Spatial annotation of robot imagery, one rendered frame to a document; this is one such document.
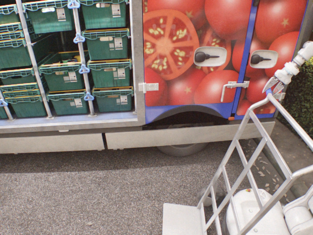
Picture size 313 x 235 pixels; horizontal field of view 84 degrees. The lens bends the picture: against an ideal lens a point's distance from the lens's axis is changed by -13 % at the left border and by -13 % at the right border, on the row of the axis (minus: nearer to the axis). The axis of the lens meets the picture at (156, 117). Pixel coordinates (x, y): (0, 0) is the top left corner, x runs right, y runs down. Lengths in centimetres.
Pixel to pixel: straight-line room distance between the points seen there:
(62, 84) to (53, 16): 60
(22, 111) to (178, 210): 184
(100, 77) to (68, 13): 60
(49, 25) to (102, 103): 84
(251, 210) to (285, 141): 150
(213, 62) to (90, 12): 111
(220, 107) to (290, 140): 137
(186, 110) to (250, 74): 69
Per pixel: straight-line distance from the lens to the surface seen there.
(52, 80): 202
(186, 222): 187
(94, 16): 177
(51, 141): 221
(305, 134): 100
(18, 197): 247
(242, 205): 173
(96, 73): 187
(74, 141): 213
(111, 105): 201
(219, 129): 216
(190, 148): 238
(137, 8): 157
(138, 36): 159
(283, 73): 132
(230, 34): 176
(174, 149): 234
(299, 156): 286
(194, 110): 191
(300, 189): 246
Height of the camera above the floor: 169
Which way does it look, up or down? 33 degrees down
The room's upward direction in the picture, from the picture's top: straight up
